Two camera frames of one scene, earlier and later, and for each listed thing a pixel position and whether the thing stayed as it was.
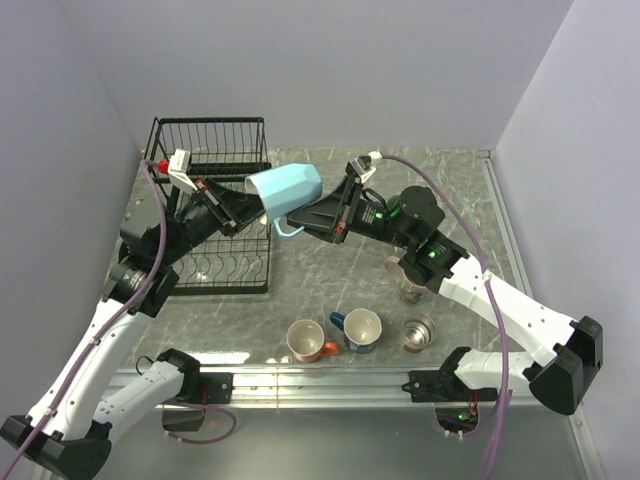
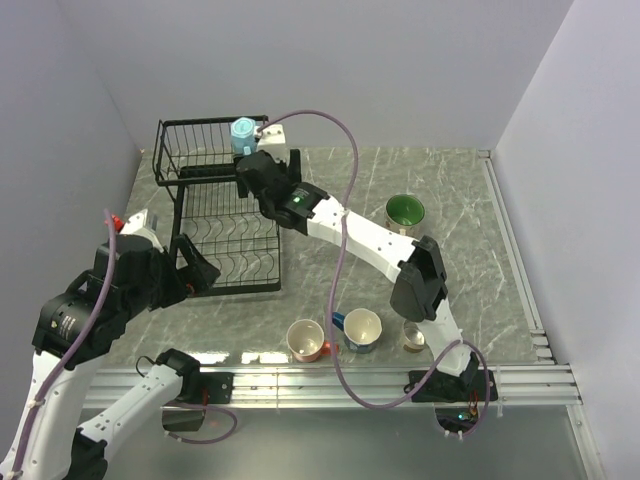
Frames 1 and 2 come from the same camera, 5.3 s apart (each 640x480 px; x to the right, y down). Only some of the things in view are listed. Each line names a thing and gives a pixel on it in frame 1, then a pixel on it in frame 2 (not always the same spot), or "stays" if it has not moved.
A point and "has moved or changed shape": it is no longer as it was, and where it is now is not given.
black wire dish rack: x=221 y=148 stays
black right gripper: x=324 y=217 -> x=292 y=172
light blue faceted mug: x=284 y=189 has moved or changed shape
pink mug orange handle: x=306 y=341 stays
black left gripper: x=232 y=209 -> x=198 y=274
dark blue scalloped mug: x=362 y=328 stays
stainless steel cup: x=419 y=331 stays
